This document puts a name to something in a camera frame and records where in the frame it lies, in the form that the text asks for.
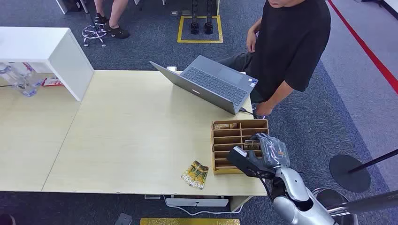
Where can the yellow printed card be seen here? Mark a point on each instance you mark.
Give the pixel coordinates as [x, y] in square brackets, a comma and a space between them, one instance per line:
[251, 145]

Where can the person's left hand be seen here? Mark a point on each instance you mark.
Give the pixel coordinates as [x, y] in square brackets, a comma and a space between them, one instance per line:
[264, 109]

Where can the wooden table leg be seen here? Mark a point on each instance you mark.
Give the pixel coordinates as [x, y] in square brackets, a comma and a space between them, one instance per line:
[238, 202]

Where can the person's left forearm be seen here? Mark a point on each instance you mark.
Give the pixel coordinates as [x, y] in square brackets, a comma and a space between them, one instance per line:
[280, 94]

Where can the yellow green card stack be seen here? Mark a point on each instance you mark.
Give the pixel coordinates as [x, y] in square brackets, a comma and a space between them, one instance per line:
[196, 175]

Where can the black wrist camera with pale box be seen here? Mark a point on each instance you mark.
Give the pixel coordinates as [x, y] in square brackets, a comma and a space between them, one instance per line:
[245, 163]

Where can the cardboard card organizer box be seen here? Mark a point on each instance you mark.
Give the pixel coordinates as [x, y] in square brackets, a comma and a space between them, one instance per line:
[227, 149]

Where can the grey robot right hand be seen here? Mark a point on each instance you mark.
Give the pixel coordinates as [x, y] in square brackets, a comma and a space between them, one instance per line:
[273, 152]

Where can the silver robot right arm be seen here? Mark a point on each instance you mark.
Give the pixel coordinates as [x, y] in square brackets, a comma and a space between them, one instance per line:
[295, 202]

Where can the chrome chair base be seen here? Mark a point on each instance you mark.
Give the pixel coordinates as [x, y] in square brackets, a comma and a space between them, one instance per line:
[94, 33]

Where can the yellow floor plate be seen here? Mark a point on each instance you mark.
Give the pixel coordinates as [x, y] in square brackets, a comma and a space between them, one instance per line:
[189, 221]

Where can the black round stand base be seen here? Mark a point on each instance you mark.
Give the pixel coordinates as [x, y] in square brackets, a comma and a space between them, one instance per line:
[345, 177]

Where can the grey open laptop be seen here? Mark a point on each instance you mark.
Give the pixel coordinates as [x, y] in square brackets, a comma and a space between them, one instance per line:
[214, 82]

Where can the person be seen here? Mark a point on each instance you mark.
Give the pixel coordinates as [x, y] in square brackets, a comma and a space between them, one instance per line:
[289, 43]
[113, 18]

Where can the grey metal pole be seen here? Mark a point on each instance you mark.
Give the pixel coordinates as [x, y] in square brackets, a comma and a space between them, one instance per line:
[370, 203]

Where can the white power strip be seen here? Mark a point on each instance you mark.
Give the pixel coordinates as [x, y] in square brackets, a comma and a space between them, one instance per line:
[199, 202]

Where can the person's right forearm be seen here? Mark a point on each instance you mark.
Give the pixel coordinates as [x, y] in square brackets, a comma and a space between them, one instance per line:
[256, 25]

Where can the brown card in organizer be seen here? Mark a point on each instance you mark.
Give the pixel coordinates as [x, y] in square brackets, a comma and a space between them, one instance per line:
[225, 126]

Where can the red white packet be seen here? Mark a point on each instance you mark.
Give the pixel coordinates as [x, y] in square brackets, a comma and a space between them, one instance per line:
[52, 82]

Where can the person's right hand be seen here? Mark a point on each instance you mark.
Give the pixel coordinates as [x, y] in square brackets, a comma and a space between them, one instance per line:
[251, 40]

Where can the white power adapter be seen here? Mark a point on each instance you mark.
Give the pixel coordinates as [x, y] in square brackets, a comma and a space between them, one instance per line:
[171, 68]

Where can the black stand pole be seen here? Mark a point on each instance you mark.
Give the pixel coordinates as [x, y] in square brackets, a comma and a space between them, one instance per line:
[376, 160]

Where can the chrome round base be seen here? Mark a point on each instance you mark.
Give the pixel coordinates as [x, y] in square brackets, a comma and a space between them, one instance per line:
[335, 198]

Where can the white desk shelf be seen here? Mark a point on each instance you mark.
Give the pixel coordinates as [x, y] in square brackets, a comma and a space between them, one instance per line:
[56, 52]

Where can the silver floor socket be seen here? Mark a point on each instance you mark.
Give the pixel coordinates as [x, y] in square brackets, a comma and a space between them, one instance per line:
[174, 13]
[186, 12]

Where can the black stand leg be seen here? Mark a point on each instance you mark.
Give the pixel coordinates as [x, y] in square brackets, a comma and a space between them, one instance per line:
[208, 21]
[194, 21]

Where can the grey floor pedal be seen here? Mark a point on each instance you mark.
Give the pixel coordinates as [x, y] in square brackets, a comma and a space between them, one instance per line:
[123, 220]

